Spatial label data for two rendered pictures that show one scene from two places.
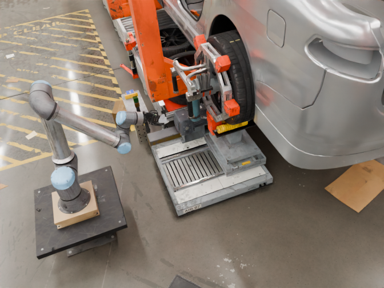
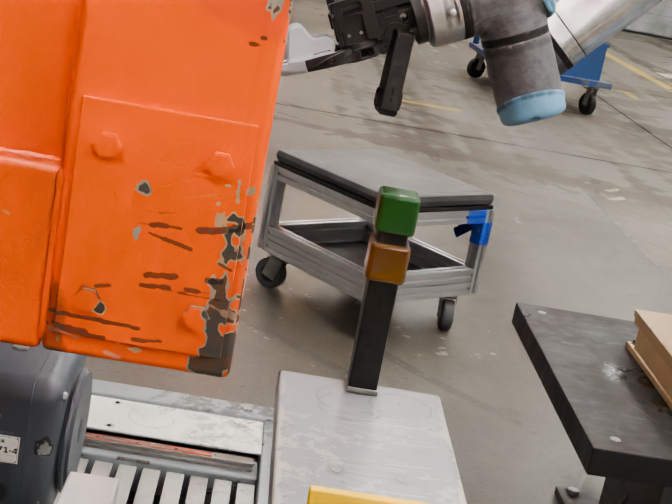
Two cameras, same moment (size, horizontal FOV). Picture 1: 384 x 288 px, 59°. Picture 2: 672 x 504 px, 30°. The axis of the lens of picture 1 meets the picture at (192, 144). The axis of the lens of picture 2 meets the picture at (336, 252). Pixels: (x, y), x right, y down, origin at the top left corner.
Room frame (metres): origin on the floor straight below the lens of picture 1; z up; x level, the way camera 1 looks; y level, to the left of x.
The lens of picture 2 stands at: (3.48, 0.60, 0.93)
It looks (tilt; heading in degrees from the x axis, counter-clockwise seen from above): 16 degrees down; 192
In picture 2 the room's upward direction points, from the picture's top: 11 degrees clockwise
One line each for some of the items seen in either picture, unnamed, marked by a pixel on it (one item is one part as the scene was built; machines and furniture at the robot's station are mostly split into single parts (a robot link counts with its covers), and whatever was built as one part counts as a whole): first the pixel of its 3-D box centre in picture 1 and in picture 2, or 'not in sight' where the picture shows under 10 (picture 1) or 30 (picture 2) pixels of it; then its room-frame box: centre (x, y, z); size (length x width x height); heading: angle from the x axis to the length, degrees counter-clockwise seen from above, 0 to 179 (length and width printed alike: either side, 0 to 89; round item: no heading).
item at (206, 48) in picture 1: (212, 84); not in sight; (2.07, -0.20, 0.85); 0.54 x 0.07 x 0.54; 16
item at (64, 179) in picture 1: (66, 182); not in sight; (1.55, 0.87, 0.55); 0.17 x 0.15 x 0.18; 10
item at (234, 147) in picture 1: (233, 131); not in sight; (2.11, -0.36, 0.32); 0.40 x 0.30 x 0.28; 16
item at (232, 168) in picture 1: (233, 148); not in sight; (2.11, -0.36, 0.13); 0.50 x 0.36 x 0.10; 16
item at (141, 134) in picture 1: (139, 123); not in sight; (2.51, 0.48, 0.21); 0.10 x 0.10 x 0.42; 16
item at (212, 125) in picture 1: (218, 121); not in sight; (2.08, -0.23, 0.48); 0.16 x 0.12 x 0.17; 106
